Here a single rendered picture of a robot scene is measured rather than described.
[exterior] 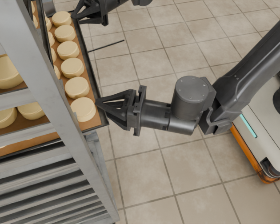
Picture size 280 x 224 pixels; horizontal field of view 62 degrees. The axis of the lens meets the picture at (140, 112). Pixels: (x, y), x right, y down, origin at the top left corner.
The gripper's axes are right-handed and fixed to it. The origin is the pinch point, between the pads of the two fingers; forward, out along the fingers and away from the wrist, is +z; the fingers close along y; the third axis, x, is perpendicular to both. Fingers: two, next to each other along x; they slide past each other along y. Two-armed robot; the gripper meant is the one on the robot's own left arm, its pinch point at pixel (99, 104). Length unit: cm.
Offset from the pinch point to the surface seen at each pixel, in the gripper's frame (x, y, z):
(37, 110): 7.6, 6.4, 8.0
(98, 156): -20, -85, 17
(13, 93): 10.7, 15.8, 6.5
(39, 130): 10.8, 5.6, 6.4
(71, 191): 12.4, -29.9, 8.7
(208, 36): -156, -98, -42
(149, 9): -185, -99, 17
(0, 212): 21.5, -32.3, 27.2
